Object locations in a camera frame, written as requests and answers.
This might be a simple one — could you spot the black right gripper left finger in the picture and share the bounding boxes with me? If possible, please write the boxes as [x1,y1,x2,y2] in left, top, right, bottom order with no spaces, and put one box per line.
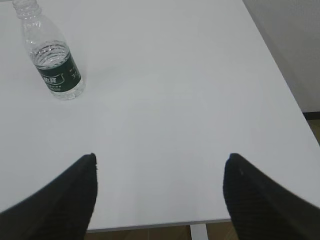
[0,153,98,240]

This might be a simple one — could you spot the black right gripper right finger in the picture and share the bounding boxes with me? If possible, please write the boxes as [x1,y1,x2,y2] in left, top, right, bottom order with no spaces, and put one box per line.
[223,153,320,240]

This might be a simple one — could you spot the clear green-label water bottle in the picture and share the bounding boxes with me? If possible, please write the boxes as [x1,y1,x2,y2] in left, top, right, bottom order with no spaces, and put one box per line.
[12,0,86,101]

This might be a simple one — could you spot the white table leg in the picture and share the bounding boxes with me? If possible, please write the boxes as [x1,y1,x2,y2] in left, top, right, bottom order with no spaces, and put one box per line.
[189,223,209,240]

